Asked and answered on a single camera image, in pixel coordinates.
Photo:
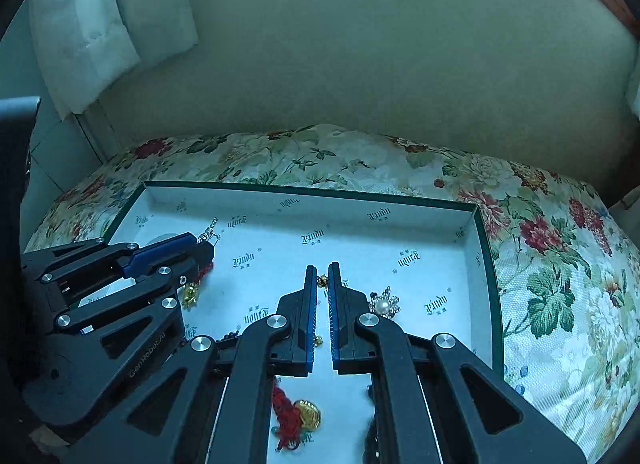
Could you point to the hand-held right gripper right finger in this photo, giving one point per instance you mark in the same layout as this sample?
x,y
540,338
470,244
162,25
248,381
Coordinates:
x,y
334,314

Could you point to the dark green cardboard box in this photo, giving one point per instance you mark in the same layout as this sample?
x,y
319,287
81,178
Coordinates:
x,y
380,244

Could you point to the white curtain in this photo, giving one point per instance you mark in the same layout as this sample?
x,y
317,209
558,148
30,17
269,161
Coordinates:
x,y
100,19

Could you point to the beige upholstered headboard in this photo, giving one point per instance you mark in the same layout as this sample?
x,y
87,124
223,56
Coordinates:
x,y
375,54

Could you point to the pearl cluster brooch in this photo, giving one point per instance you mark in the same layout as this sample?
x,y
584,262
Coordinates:
x,y
384,305

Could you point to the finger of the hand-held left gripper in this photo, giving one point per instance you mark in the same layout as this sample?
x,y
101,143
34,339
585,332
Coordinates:
x,y
155,251
205,259

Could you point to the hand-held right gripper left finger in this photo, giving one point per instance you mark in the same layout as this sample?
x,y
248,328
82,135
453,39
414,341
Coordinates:
x,y
310,314

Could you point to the floral bedspread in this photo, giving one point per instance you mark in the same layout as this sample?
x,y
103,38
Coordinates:
x,y
550,254

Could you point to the silver rhinestone brooch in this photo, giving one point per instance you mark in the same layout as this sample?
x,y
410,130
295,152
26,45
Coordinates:
x,y
212,234

